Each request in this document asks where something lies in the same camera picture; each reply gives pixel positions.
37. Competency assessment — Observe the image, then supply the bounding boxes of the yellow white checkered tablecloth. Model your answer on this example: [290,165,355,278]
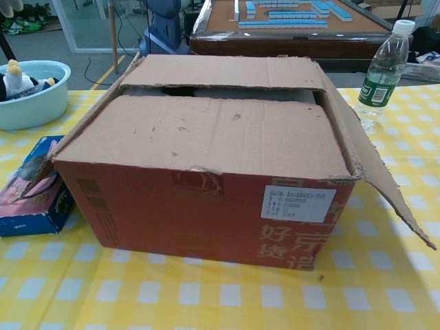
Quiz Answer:
[0,84,440,330]

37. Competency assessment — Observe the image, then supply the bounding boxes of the black bag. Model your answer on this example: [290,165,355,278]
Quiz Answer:
[410,26,440,65]

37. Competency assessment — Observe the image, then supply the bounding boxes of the blue pink cookie box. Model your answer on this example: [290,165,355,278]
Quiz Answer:
[0,135,77,238]

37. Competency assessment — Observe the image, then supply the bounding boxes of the red cardboard shipping box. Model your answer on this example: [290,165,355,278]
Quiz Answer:
[22,51,437,272]

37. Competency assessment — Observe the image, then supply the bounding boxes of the blue white robot base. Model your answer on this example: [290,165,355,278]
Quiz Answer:
[139,0,184,56]

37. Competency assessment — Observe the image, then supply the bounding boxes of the white plastic basket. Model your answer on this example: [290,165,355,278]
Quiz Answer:
[400,63,440,84]

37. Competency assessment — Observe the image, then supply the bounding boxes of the dark blue snack packet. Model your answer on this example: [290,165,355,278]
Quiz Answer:
[19,84,47,100]

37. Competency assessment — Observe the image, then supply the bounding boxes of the white framed glass partition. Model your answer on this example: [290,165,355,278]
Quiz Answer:
[51,0,147,54]

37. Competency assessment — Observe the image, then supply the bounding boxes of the brown mahjong table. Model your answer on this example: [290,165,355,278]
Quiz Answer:
[188,0,396,74]

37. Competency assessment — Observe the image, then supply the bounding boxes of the wooden pole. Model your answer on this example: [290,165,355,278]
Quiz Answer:
[108,0,120,74]

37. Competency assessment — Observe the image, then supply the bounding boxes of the penguin plush toy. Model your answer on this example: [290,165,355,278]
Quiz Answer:
[0,58,60,102]

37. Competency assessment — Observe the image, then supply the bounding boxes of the green bag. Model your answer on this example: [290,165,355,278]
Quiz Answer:
[1,16,47,36]

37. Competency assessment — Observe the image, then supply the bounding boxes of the light blue plastic basin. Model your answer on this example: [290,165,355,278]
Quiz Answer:
[0,60,72,131]

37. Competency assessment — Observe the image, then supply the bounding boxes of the clear water bottle green label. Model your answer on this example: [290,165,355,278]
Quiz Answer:
[353,19,415,131]

